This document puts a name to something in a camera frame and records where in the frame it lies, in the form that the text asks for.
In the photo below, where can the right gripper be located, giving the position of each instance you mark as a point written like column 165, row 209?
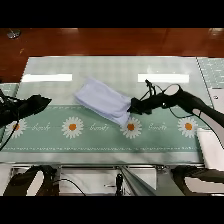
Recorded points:
column 146, row 105

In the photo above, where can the light blue shirt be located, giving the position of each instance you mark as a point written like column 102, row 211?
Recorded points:
column 103, row 100

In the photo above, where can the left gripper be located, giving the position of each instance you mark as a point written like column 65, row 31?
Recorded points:
column 33, row 104

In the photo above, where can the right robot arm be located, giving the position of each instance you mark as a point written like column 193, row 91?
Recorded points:
column 200, row 106

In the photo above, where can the silver frame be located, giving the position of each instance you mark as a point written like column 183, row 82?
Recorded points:
column 140, row 181

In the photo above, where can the white garment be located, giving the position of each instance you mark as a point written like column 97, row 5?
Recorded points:
column 211, row 150

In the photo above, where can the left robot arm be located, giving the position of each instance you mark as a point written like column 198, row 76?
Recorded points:
column 20, row 181

